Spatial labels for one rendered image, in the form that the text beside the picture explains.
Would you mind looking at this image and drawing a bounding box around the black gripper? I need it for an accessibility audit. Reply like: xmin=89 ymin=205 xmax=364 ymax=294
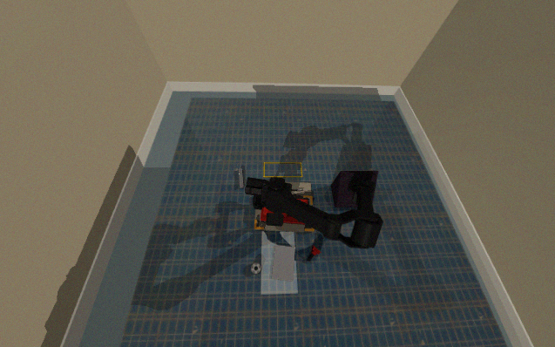
xmin=266 ymin=177 xmax=285 ymax=227

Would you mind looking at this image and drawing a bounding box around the grey flat rectangular panel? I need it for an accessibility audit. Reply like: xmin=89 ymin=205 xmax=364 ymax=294
xmin=272 ymin=245 xmax=295 ymax=281

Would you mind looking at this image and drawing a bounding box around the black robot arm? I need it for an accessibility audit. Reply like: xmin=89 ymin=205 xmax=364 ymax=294
xmin=245 ymin=177 xmax=383 ymax=248

